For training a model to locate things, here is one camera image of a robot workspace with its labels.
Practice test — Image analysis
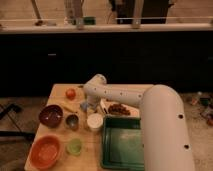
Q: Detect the blue sponge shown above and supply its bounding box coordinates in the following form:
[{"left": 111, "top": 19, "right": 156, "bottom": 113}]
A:
[{"left": 80, "top": 101, "right": 88, "bottom": 112}]

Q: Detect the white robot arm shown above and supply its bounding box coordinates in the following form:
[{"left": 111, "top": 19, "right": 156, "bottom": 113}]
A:
[{"left": 83, "top": 74, "right": 195, "bottom": 171}]

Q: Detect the small metal cup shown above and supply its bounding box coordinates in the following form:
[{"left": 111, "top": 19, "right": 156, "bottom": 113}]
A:
[{"left": 65, "top": 114, "right": 79, "bottom": 131}]

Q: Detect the light green plastic cup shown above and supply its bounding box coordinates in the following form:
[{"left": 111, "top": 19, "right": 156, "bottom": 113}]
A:
[{"left": 66, "top": 138, "right": 82, "bottom": 156}]

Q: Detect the white round container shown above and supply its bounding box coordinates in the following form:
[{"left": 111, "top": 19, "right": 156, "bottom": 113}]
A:
[{"left": 87, "top": 113, "right": 103, "bottom": 131}]

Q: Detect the bunch of dark grapes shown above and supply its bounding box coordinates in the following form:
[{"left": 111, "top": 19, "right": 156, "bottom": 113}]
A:
[{"left": 108, "top": 104, "right": 130, "bottom": 115}]

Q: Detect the orange tomato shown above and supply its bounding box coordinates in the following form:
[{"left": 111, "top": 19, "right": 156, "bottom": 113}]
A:
[{"left": 65, "top": 88, "right": 76, "bottom": 100}]

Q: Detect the yellow banana piece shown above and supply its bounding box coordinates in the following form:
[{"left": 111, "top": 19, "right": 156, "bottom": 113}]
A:
[{"left": 61, "top": 103, "right": 77, "bottom": 113}]

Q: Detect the dark purple bowl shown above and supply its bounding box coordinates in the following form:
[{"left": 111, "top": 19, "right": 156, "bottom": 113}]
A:
[{"left": 39, "top": 105, "right": 63, "bottom": 128}]

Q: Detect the green plastic tray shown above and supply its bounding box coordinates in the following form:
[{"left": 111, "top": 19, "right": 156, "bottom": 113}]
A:
[{"left": 100, "top": 117, "right": 145, "bottom": 171}]

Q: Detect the orange plastic bowl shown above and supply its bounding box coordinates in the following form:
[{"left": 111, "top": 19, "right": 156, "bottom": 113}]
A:
[{"left": 30, "top": 135, "right": 61, "bottom": 170}]

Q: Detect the black stand on floor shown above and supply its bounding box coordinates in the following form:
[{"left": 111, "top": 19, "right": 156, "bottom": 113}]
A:
[{"left": 0, "top": 103, "right": 36, "bottom": 141}]

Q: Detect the green box on counter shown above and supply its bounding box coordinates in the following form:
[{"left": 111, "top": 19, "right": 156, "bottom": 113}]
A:
[{"left": 84, "top": 16, "right": 96, "bottom": 25}]

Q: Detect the white handled knife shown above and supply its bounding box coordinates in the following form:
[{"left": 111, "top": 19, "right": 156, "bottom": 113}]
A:
[{"left": 100, "top": 101, "right": 108, "bottom": 114}]

